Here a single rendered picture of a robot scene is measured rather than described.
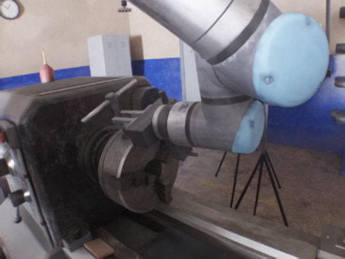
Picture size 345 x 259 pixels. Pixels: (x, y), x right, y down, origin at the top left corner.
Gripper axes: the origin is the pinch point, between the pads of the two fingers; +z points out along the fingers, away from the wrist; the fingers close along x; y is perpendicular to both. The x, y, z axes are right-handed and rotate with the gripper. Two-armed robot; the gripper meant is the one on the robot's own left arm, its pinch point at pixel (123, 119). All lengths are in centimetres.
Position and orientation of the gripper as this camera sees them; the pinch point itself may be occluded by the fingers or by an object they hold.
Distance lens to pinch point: 59.2
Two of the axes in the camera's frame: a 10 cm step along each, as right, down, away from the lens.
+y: -3.1, -8.2, -4.8
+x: -5.2, 5.7, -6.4
